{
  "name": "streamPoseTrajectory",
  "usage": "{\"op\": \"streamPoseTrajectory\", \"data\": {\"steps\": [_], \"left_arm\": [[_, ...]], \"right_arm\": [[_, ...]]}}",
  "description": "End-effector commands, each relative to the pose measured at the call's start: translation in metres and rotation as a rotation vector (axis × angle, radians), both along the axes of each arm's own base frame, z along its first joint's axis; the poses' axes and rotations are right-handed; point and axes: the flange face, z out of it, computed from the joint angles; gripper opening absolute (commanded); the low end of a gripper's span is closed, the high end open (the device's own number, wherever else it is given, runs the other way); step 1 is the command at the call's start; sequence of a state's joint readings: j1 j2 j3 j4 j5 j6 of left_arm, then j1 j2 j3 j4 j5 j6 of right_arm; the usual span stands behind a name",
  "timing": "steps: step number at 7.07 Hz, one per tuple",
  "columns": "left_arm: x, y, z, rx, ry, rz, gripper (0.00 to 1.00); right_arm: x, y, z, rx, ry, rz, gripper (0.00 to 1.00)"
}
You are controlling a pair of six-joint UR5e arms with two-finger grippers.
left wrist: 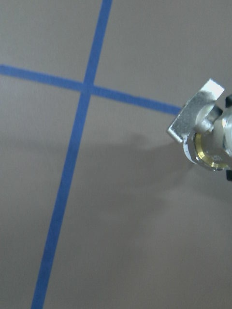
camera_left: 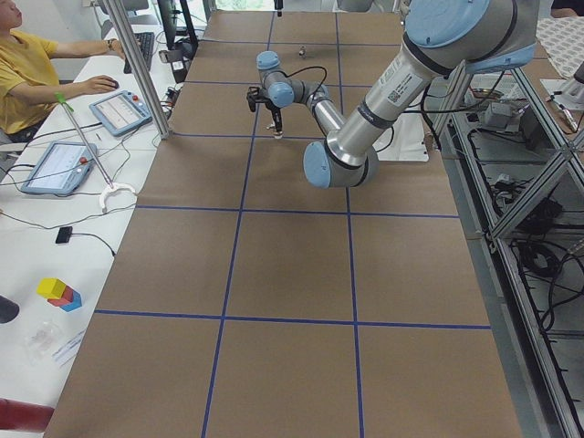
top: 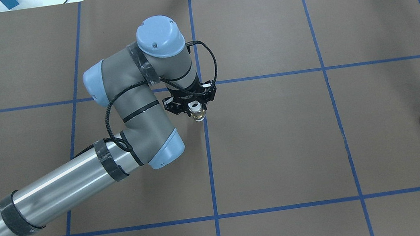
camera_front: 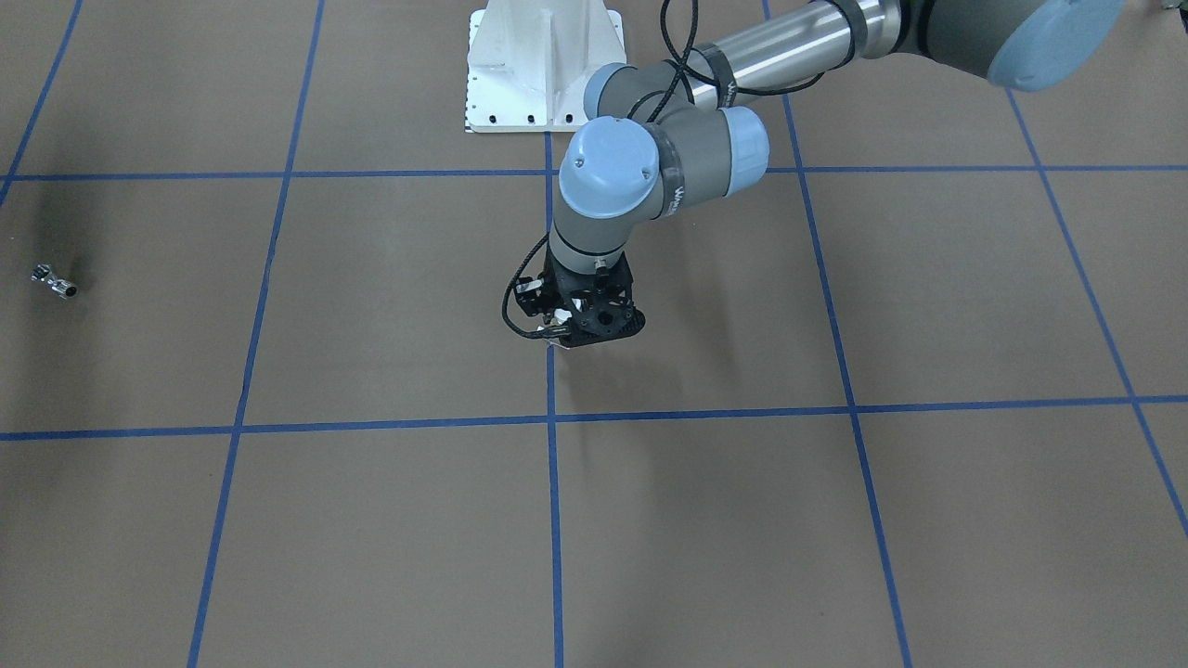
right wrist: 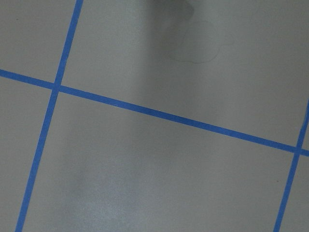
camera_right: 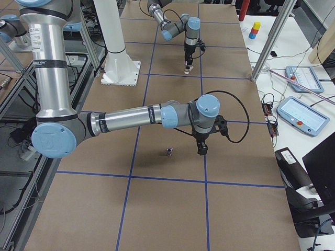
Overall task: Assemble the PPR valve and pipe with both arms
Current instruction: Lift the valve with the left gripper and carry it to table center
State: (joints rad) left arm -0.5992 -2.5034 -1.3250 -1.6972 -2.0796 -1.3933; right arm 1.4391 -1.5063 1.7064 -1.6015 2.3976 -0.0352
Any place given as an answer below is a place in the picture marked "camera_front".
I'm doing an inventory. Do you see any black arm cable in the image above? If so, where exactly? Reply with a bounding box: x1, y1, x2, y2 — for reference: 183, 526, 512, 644
501, 0, 827, 340

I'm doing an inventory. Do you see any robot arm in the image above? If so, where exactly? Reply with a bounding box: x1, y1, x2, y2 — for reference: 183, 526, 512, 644
503, 1, 1123, 348

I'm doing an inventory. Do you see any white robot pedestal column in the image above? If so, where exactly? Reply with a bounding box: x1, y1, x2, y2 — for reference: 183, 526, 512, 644
465, 1, 626, 133

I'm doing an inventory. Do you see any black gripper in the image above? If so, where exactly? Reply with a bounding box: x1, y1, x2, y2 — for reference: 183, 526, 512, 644
516, 252, 646, 348

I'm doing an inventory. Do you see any small chrome pipe fitting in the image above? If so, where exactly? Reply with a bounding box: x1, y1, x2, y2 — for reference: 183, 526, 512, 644
31, 263, 78, 300

